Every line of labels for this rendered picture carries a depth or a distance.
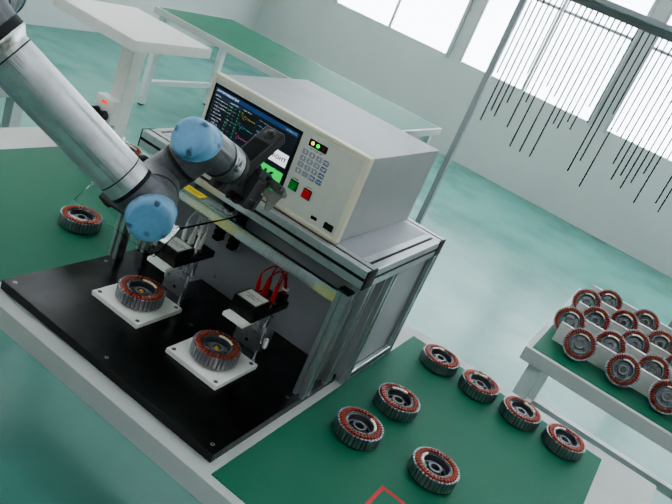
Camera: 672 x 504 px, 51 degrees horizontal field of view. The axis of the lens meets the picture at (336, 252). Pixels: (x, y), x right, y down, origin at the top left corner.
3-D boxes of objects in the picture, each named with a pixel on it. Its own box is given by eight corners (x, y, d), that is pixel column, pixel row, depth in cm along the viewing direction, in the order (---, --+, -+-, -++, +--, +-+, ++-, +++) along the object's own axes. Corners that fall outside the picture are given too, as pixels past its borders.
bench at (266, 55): (345, 234, 472) (390, 132, 443) (129, 100, 547) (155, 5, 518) (401, 217, 549) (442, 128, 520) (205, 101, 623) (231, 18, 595)
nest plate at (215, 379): (214, 391, 150) (216, 386, 149) (164, 351, 155) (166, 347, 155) (256, 368, 163) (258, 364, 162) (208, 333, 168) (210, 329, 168)
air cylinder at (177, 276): (182, 300, 176) (189, 282, 174) (161, 284, 179) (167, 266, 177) (196, 295, 181) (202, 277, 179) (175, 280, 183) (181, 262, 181)
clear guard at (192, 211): (153, 257, 141) (161, 231, 139) (73, 200, 149) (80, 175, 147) (250, 233, 169) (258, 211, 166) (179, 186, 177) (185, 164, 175)
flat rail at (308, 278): (338, 306, 151) (343, 295, 150) (137, 172, 173) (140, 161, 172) (341, 305, 152) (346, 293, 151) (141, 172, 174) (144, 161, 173)
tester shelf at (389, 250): (361, 291, 148) (369, 272, 147) (137, 145, 172) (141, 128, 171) (439, 254, 186) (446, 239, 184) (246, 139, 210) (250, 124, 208)
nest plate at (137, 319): (135, 329, 159) (137, 324, 158) (91, 294, 164) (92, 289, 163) (181, 312, 171) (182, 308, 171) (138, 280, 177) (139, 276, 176)
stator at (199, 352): (215, 378, 152) (220, 364, 150) (178, 349, 156) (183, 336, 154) (246, 362, 161) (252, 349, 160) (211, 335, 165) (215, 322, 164)
